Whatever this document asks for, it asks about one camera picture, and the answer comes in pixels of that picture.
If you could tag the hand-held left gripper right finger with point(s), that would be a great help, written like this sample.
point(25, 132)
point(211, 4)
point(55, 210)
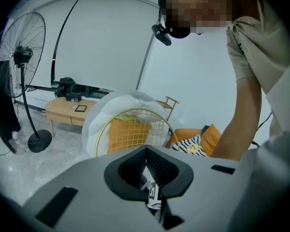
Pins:
point(207, 190)

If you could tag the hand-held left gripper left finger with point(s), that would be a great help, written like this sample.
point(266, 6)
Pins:
point(91, 178)

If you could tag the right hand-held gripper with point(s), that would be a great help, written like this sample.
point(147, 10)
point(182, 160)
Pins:
point(154, 193)

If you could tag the person's right forearm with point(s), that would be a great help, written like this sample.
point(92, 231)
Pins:
point(232, 141)

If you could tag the orange square cushion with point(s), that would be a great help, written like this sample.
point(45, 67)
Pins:
point(120, 136)

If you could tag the black white patterned cushion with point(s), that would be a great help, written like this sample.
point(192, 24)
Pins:
point(181, 146)

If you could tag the grey round lounge chair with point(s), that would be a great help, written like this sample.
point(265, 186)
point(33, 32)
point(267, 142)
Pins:
point(96, 110)

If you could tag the yellow cushion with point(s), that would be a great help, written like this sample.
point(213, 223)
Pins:
point(130, 118)

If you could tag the beige crumpled cloth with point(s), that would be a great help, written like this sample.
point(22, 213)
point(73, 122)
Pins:
point(193, 148)

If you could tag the large orange pillow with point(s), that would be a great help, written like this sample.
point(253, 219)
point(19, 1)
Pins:
point(212, 139)

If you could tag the orange sofa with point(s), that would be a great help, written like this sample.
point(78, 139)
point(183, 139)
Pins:
point(183, 133)

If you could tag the black standing fan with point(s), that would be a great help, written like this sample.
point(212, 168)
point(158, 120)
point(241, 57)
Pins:
point(38, 141)

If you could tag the light wooden low table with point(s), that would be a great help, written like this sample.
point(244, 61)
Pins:
point(60, 112)

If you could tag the clear glass cup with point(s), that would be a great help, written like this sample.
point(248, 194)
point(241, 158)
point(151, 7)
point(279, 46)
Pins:
point(74, 100)

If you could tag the black box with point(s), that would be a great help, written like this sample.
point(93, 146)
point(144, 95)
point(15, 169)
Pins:
point(71, 96)

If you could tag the brown wooden shelf rack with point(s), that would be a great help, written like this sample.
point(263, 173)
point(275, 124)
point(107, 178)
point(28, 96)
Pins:
point(170, 104)

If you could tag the black backpack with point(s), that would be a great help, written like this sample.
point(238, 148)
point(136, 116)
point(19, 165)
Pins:
point(65, 86)

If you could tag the white roller blind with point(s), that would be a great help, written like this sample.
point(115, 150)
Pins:
point(106, 45)
point(53, 25)

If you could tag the person's beige shirt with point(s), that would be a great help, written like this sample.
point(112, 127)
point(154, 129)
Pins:
point(256, 45)

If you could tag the person's head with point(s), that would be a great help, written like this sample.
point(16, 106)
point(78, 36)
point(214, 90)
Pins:
point(198, 6)

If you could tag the black rectangular frame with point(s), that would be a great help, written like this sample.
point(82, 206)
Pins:
point(76, 110)

